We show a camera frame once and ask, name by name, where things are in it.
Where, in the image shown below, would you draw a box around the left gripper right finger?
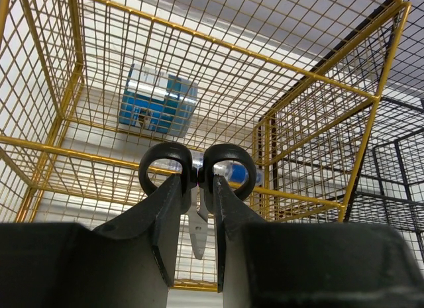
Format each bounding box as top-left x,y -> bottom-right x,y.
212,176 -> 423,307

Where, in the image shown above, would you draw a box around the black handled scissors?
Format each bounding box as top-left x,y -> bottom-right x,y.
138,142 -> 263,260

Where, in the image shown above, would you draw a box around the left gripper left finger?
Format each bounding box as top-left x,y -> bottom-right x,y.
1,175 -> 182,307

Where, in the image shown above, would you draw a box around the gold wire shelf rack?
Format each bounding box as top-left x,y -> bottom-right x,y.
0,0 -> 412,293

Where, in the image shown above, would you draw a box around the black wire shelf rack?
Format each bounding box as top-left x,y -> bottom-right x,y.
250,0 -> 423,262

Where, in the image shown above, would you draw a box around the blue tape dispenser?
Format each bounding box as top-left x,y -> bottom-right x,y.
119,64 -> 198,138

